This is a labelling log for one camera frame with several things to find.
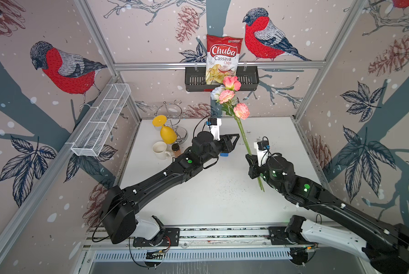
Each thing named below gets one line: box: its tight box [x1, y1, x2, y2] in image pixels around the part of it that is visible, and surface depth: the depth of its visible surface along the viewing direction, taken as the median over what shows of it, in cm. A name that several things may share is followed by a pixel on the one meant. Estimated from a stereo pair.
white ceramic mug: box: [151, 141, 171, 161], surface depth 95 cm
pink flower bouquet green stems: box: [210, 75, 265, 193], surface depth 72 cm
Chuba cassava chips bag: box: [205, 34, 244, 85], surface depth 85 cm
